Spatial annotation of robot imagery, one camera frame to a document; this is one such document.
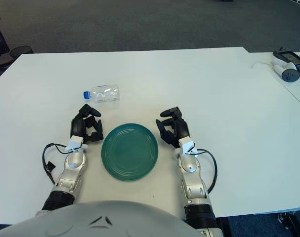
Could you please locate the black table leg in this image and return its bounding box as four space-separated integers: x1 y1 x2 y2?
218 217 231 237

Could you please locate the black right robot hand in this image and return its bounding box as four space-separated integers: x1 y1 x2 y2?
156 106 191 149

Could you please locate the table foot with caster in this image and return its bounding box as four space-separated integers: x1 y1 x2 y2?
278 211 300 237

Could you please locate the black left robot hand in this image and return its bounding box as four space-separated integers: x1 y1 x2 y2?
70 103 103 143

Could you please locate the dark handheld console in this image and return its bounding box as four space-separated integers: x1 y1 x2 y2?
273 47 300 74

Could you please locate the silver robot torso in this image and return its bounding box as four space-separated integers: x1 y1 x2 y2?
0 200 202 237

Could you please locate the white grey VR controller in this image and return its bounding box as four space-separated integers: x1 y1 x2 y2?
272 58 300 83

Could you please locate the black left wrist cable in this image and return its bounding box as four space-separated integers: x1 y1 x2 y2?
42 142 69 186

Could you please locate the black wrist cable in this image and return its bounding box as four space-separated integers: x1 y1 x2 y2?
195 149 218 195
42 142 69 186

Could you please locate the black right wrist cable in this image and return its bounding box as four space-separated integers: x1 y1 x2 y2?
195 149 218 195

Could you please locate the green round plate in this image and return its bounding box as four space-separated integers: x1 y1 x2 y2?
101 123 159 183

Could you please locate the thin white cable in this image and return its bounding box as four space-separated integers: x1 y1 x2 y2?
253 61 275 71

